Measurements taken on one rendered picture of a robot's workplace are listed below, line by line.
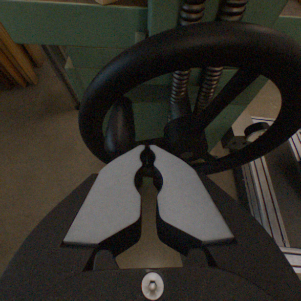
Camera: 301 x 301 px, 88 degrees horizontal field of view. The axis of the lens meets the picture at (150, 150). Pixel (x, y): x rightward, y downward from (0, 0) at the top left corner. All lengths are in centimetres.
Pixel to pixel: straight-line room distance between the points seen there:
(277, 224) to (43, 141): 148
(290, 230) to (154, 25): 101
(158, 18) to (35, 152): 123
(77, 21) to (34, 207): 103
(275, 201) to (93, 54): 98
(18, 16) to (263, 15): 34
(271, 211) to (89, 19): 99
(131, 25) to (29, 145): 121
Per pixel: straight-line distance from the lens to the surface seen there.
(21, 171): 133
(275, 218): 100
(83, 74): 39
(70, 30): 35
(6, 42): 169
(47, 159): 128
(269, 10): 25
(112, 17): 32
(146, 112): 44
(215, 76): 25
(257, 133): 51
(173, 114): 25
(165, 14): 22
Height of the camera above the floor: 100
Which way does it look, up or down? 61 degrees down
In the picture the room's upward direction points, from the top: 6 degrees clockwise
